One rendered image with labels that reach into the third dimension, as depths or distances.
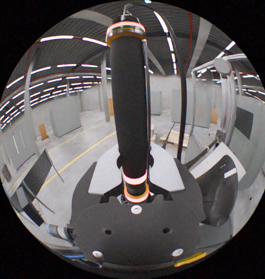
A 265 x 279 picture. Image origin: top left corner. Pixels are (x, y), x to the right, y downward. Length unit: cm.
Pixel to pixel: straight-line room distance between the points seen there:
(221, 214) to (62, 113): 632
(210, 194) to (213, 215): 5
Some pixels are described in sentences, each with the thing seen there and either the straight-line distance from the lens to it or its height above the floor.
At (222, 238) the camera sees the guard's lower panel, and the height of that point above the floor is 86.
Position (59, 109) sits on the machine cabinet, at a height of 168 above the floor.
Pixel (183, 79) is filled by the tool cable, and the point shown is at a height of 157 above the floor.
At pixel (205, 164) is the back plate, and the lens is 54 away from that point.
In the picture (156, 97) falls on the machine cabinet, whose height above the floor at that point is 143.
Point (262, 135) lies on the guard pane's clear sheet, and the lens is 71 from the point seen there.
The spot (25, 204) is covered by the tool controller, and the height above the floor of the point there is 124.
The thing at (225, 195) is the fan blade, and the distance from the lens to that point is 18.
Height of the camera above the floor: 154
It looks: 27 degrees down
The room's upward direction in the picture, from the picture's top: 4 degrees counter-clockwise
